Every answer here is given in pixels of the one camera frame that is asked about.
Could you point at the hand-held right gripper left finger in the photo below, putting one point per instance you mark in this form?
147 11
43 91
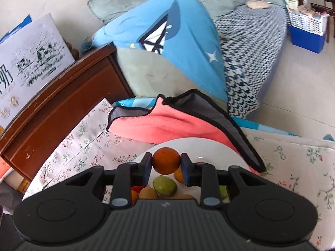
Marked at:
148 166

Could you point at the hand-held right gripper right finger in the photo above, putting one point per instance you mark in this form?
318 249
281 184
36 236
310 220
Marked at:
185 170

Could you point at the small orange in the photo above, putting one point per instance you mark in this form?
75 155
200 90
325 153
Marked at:
166 161
185 196
179 175
134 196

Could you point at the red cherry tomato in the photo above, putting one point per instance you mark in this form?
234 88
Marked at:
137 188

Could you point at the green jujube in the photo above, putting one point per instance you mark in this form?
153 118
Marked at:
223 192
165 185

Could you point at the small brown kiwi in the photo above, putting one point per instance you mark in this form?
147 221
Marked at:
148 193

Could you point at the white plate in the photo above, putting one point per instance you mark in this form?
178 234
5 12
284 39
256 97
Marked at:
209 149

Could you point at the pink towel with black trim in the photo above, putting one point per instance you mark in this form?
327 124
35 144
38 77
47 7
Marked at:
162 125

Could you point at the pale green sofa cushion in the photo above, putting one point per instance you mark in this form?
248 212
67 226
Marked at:
157 75

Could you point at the floral cloth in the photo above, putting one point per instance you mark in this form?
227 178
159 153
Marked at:
288 162

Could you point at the brown wooden cabinet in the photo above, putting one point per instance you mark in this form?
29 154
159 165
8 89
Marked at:
52 115

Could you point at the blue white checkered sofa cover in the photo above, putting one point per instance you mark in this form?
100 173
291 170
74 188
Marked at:
251 57

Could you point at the beige cardboard box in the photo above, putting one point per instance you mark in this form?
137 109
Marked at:
17 181

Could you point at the brown round object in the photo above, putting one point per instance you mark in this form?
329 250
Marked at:
75 53
68 45

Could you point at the orange box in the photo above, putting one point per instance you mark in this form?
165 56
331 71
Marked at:
4 168

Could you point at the grey fabric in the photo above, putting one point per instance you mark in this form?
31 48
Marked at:
7 214

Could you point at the white printed carton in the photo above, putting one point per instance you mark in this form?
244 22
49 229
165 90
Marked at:
31 65

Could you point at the pale green pillow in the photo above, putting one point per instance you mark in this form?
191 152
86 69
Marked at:
125 2

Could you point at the blue plastic bin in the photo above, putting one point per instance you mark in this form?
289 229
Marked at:
306 39

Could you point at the pale beige cloth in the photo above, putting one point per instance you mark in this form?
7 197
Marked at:
257 4

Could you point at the blue box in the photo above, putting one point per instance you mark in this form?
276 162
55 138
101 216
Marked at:
15 28

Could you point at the white plastic basket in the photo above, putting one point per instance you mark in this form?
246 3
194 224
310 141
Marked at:
306 19

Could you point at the white green bag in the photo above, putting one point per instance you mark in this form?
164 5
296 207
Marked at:
291 0

